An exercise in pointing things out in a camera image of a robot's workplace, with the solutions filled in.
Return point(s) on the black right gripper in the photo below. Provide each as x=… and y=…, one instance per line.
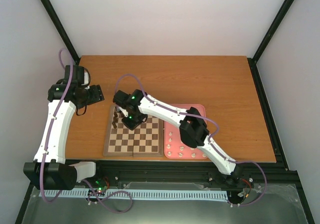
x=132, y=126

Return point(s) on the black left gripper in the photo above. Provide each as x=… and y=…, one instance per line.
x=98, y=95

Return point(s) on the dark king piece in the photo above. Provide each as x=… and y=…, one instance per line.
x=114, y=125

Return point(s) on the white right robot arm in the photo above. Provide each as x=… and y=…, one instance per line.
x=193, y=130

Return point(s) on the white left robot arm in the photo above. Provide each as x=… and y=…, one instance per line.
x=48, y=170

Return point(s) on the wooden chess board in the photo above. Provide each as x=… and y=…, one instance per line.
x=147, y=140

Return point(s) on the pink plastic tray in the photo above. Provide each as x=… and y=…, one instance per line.
x=177, y=143

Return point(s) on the light blue cable duct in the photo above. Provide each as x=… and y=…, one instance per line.
x=166, y=195

